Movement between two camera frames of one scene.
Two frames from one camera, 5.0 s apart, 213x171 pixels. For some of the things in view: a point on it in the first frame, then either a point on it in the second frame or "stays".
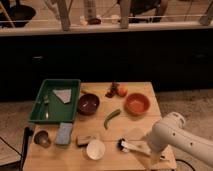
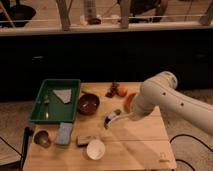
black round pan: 19,14 stays
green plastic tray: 56,101 stays
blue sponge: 63,136 stays
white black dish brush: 126,146 -> 108,119
